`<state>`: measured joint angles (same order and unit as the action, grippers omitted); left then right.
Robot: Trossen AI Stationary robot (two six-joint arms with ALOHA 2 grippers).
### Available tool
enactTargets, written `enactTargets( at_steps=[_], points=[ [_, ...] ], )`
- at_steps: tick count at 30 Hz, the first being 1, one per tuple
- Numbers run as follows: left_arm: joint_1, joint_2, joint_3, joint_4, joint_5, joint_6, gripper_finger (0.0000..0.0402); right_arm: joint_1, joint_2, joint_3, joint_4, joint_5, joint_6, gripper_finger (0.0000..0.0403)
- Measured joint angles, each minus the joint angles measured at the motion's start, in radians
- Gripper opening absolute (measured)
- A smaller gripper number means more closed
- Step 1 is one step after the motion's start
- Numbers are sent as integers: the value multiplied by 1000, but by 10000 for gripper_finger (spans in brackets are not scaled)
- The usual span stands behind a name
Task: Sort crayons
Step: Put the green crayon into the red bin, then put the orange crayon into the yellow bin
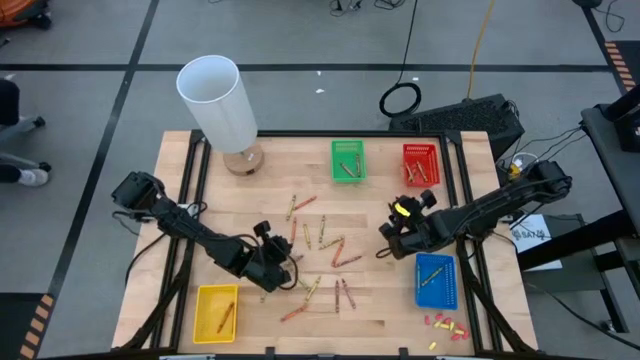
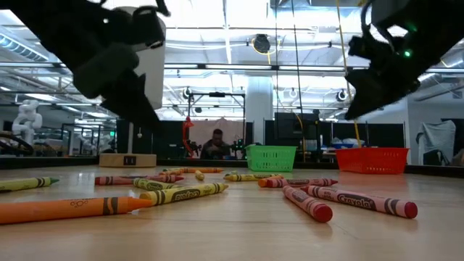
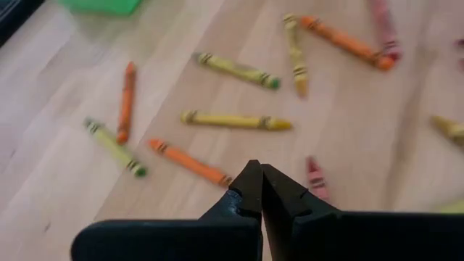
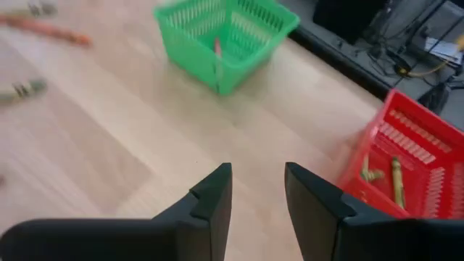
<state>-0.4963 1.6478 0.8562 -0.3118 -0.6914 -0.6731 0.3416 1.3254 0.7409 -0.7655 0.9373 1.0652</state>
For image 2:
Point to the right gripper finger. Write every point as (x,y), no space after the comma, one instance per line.
(369,98)

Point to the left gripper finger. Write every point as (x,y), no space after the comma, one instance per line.
(130,105)

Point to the orange crayon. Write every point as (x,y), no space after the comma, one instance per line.
(203,170)
(54,210)
(263,183)

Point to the yellow crayon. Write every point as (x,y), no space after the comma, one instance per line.
(181,195)
(200,176)
(250,177)

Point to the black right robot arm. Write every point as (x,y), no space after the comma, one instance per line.
(442,29)

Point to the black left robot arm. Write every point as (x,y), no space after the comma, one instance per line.
(54,21)

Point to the white shade wooden base lamp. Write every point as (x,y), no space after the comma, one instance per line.
(156,79)

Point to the black partition panel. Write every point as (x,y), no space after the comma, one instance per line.
(380,134)
(170,141)

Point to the red plastic basket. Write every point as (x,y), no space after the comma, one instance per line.
(369,161)

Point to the grey cloth cover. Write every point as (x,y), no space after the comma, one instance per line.
(438,141)

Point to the yellow-green crayon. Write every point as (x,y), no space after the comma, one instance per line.
(21,184)
(152,185)

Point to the black monitor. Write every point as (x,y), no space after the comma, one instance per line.
(290,127)

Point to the seated person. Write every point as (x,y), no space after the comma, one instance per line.
(216,145)

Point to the green plastic basket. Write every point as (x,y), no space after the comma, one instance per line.
(270,159)

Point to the black camera rig frame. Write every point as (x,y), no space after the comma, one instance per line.
(216,94)

